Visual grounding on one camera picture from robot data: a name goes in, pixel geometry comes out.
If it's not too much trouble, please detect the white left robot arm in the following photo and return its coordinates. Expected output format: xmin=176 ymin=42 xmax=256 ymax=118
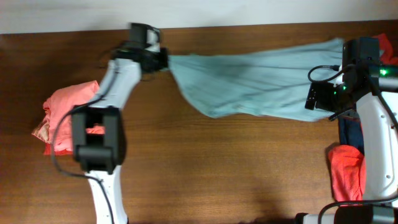
xmin=71 ymin=41 xmax=169 ymax=223

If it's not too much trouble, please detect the navy blue garment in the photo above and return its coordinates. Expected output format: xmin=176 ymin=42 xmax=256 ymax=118
xmin=338 ymin=118 xmax=364 ymax=154

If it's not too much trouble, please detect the red printed t-shirt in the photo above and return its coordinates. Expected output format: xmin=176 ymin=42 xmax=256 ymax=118
xmin=374 ymin=34 xmax=397 ymax=65

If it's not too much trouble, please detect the folded pink shirt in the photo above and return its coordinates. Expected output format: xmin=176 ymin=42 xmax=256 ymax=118
xmin=32 ymin=80 xmax=100 ymax=152

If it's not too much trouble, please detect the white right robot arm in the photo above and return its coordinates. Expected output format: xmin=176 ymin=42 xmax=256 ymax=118
xmin=294 ymin=37 xmax=397 ymax=224

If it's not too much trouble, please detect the light grey-blue t-shirt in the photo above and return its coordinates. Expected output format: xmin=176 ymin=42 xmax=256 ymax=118
xmin=169 ymin=38 xmax=343 ymax=122

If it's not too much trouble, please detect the folded red shirt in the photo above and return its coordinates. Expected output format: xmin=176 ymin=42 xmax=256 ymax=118
xmin=44 ymin=143 xmax=73 ymax=156

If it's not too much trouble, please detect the orange-red crumpled garment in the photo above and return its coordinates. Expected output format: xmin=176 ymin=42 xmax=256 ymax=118
xmin=328 ymin=145 xmax=366 ymax=202

